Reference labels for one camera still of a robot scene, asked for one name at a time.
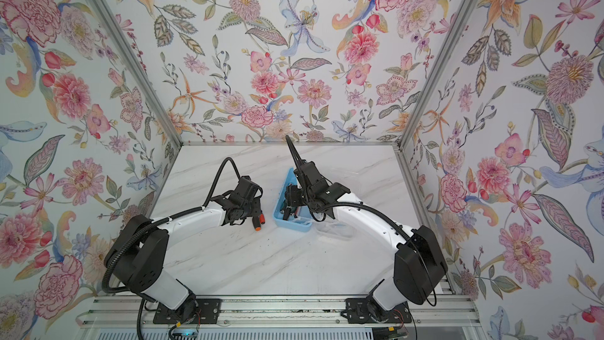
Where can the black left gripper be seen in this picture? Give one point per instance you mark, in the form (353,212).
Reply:
(255,201)

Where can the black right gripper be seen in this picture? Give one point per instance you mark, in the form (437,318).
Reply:
(292,199)

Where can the orange black handled screwdriver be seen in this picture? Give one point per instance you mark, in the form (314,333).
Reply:
(256,223)

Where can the blue plastic tool box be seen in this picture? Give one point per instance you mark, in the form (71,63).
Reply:
(281,205)

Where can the clear plastic box lid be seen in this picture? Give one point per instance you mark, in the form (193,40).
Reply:
(334,229)

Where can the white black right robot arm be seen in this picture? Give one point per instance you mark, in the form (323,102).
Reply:
(418,263)

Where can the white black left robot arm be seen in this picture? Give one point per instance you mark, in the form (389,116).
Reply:
(136,261)

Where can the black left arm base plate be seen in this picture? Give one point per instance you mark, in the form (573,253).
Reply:
(200,311)

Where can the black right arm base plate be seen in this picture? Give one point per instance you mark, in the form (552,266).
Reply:
(366,311)

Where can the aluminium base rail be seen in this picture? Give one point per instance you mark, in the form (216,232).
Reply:
(281,317)

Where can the aluminium corner frame post right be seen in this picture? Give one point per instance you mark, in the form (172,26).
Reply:
(441,62)

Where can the aluminium corner frame post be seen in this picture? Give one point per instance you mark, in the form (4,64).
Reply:
(441,62)
(108,20)

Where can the aluminium corner frame post left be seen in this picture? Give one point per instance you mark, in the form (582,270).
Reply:
(108,20)

